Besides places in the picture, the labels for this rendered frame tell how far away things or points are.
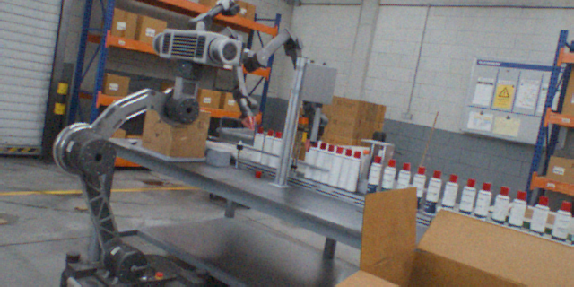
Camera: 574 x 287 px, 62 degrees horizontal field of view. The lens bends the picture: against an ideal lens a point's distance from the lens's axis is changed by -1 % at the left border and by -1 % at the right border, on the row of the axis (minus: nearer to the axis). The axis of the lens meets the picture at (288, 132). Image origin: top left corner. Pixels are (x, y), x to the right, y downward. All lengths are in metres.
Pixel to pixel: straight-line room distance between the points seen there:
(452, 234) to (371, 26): 6.82
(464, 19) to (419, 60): 0.84
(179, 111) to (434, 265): 1.67
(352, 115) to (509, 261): 5.11
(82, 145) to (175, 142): 0.64
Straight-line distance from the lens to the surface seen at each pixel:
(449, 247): 1.11
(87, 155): 2.23
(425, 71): 7.32
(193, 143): 2.78
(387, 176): 2.33
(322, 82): 2.44
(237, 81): 2.93
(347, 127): 6.11
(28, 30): 6.36
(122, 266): 2.50
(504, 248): 1.11
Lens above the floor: 1.30
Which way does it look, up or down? 4 degrees down
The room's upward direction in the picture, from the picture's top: 10 degrees clockwise
